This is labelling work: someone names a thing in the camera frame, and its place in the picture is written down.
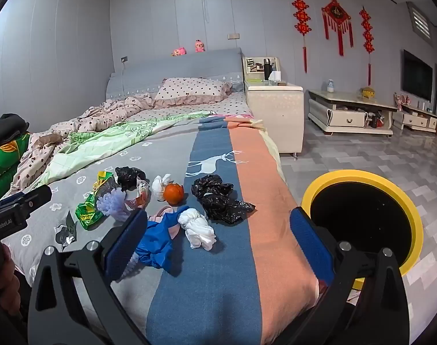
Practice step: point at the red black items under stand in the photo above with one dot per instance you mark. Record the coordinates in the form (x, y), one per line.
(376, 119)

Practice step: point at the black bottle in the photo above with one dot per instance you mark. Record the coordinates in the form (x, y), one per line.
(267, 68)

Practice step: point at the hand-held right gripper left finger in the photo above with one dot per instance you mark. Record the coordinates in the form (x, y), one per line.
(126, 244)

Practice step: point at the grey upholstered bed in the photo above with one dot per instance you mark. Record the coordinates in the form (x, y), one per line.
(189, 61)

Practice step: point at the wall switch panel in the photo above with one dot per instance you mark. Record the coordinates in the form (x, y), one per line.
(234, 36)

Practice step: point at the grey blue orange deer blanket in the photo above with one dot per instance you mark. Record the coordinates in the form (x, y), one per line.
(218, 276)

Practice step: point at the green patterned quilt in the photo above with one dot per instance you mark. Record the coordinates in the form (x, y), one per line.
(125, 133)

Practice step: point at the white blue humidifier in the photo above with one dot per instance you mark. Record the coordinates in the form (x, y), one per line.
(331, 85)

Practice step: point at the louvered vent window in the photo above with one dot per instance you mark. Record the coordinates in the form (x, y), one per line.
(419, 21)

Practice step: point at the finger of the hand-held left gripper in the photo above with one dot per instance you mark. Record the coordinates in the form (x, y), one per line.
(31, 199)

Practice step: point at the white red snack packet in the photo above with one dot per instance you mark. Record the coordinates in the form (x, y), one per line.
(142, 188)

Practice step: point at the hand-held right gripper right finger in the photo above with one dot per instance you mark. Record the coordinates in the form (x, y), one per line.
(312, 244)

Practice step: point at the small cream cabinet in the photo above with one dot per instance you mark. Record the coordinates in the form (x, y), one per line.
(416, 119)

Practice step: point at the small white tissue wad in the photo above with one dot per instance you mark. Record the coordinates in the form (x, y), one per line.
(159, 185)

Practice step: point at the blue cloth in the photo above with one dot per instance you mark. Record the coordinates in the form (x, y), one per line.
(157, 240)

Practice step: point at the yellow rimmed black trash bin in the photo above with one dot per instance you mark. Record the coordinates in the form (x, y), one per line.
(347, 176)

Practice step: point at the person's left hand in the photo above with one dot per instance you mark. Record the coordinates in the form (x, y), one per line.
(11, 280)

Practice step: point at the yellow toy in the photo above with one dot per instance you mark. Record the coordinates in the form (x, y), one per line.
(367, 92)

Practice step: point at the pink polka dot quilt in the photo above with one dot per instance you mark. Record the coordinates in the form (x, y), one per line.
(107, 113)

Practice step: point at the green folded blanket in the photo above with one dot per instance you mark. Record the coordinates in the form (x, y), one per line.
(6, 161)

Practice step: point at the cream nightstand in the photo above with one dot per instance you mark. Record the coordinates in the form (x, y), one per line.
(272, 115)

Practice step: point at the red diamond tassel ornament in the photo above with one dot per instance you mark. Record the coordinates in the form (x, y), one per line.
(336, 11)

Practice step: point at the silver foil wrapper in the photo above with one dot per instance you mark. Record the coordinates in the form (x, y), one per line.
(65, 235)

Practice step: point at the pink plastic wrapper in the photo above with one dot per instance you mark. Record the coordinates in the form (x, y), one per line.
(157, 216)

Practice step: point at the dark cloth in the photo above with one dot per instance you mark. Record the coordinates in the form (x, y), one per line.
(6, 129)

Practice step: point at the large black plastic bag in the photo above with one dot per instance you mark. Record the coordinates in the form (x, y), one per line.
(222, 208)

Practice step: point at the large white wad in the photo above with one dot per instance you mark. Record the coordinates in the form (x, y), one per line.
(198, 230)

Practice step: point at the pink figurine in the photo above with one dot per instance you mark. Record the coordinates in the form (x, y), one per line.
(401, 99)

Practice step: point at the green snack wrapper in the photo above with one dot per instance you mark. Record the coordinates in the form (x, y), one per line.
(87, 215)

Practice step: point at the pink polka dot pillow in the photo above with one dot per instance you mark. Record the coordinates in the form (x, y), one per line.
(193, 90)

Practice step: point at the cream tv stand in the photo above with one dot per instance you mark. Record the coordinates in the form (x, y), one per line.
(344, 116)

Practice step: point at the small black plastic bag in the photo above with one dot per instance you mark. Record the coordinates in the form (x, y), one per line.
(128, 178)

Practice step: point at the wall television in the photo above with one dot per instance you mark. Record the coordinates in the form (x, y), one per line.
(418, 75)

